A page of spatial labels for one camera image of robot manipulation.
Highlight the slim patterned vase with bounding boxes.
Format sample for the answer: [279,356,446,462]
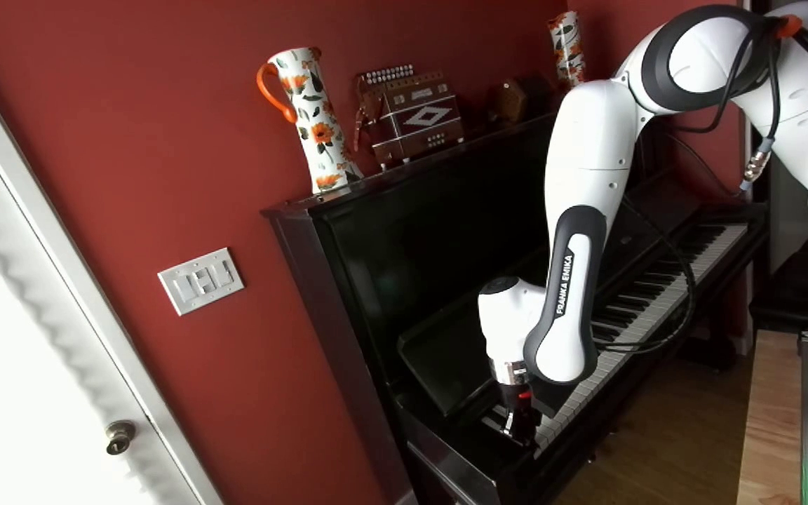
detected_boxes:
[548,8,589,89]

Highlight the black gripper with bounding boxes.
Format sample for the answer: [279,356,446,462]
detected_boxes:
[489,360,548,447]

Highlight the white light switch plate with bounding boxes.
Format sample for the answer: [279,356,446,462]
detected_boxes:
[154,244,248,321]

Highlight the white door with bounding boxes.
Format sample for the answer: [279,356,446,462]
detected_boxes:
[0,42,228,505]

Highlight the dark wooden metronome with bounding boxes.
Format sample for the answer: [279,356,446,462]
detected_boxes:
[491,75,540,129]

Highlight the floral vase with orange handle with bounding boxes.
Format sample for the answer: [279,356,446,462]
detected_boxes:
[254,44,369,200]

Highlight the black upright piano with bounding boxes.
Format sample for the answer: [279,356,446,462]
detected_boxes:
[262,112,773,505]

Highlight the metal door lock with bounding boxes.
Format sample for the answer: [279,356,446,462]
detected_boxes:
[105,418,140,460]

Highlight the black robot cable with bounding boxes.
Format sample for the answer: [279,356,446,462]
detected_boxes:
[599,5,791,360]

